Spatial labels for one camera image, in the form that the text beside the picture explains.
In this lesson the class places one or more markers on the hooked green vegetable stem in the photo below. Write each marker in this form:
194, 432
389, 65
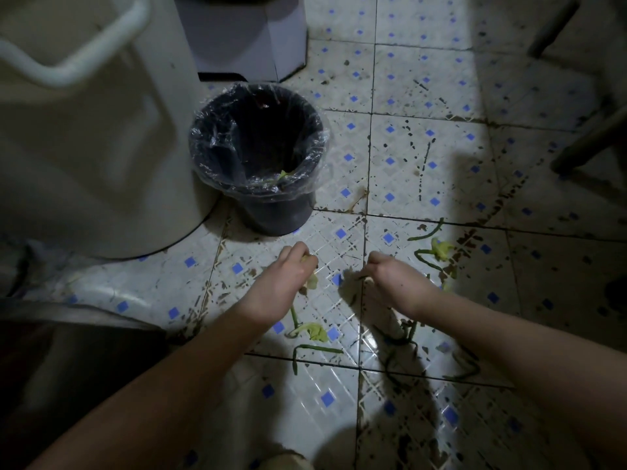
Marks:
425, 260

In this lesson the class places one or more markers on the bent green vegetable stem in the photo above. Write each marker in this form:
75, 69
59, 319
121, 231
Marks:
313, 348

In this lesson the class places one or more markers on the green scrap inside bin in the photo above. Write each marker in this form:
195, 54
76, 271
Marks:
285, 175

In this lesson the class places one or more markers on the person's left fingers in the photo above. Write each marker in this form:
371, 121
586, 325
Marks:
296, 254

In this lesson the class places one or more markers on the tangled dark green stems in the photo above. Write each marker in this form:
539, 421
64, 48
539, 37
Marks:
399, 340

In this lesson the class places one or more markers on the large white plastic bucket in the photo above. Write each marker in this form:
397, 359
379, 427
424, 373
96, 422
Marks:
98, 156

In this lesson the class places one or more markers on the curved green vegetable stem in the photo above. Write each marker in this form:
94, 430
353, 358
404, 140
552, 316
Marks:
427, 234

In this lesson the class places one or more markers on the person's left forearm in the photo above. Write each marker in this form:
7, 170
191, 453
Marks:
161, 386

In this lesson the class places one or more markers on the dark chair leg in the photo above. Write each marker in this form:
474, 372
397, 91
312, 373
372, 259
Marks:
553, 26
588, 141

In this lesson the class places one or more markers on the person's right hand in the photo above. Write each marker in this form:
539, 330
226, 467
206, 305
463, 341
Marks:
399, 286

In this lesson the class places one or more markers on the dark green looped stem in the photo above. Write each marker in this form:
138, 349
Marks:
468, 369

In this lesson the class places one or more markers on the person's right fingers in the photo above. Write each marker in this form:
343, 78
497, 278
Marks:
377, 266

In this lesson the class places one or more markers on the person's left hand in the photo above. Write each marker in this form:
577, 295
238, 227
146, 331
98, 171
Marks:
274, 288

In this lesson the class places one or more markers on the pale green vegetable scrap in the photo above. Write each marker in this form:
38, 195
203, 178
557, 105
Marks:
312, 280

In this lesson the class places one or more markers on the clear plastic bin liner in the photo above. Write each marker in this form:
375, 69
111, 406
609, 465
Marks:
303, 176

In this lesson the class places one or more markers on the person's right forearm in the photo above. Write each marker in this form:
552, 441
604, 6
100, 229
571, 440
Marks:
529, 367

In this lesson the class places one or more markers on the black trash bin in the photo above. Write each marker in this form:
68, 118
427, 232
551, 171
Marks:
259, 151

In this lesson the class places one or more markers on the grey white appliance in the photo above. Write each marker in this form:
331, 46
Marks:
245, 34

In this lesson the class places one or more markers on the yellow green leaf scrap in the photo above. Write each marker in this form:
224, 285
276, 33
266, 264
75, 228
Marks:
442, 249

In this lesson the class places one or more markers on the person's dark trouser leg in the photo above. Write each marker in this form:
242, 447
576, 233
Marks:
63, 367

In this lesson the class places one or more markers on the light green leaf with stem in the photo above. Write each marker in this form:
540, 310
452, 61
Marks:
313, 331

